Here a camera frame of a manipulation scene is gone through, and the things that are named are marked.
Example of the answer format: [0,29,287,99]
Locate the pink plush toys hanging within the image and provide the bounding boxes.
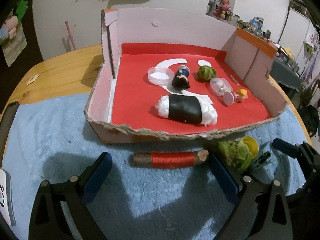
[1,11,18,41]

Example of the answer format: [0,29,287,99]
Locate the light blue fluffy towel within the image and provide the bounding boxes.
[2,93,308,240]

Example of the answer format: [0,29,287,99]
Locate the black-haired blue figurine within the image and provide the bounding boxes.
[171,65,190,90]

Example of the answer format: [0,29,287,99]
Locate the small white sticker on table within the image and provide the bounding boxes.
[27,74,40,85]

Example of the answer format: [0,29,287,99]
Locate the cardboard box red interior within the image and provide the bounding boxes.
[84,8,287,144]

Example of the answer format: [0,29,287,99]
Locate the green plush hanging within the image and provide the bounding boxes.
[15,1,28,22]

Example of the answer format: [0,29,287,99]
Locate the white cabinet with black frame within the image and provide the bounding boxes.
[278,0,315,58]

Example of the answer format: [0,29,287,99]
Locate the teal plastic clip toy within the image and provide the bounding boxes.
[248,151,271,171]

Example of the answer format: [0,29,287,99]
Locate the green lettuce toy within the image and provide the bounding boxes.
[218,141,252,173]

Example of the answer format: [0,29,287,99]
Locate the yellow plastic cup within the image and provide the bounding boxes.
[241,136,259,159]

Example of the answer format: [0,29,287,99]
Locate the beige paper bag hanging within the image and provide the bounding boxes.
[2,25,27,67]

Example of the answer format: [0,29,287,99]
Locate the dark cluttered side table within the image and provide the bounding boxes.
[270,57,302,98]

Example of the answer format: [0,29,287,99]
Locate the black white sushi plush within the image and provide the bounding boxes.
[156,94,218,126]

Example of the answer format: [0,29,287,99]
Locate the blonde pink doll figurine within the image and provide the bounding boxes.
[222,89,248,106]

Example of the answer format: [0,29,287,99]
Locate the black phone on table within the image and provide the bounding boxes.
[0,101,20,163]

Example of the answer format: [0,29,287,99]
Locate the pink plush on shelf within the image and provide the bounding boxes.
[213,0,232,21]

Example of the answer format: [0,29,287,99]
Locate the round clear plastic lid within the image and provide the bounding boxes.
[148,67,175,86]

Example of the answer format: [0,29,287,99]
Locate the white square gadget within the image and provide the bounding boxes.
[0,169,16,226]

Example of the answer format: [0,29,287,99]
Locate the pink stick behind table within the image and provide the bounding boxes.
[65,21,76,50]

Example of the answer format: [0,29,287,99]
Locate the red thread wooden spool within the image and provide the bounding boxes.
[131,150,209,169]

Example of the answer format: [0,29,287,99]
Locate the small clear plastic container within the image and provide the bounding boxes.
[209,77,233,96]

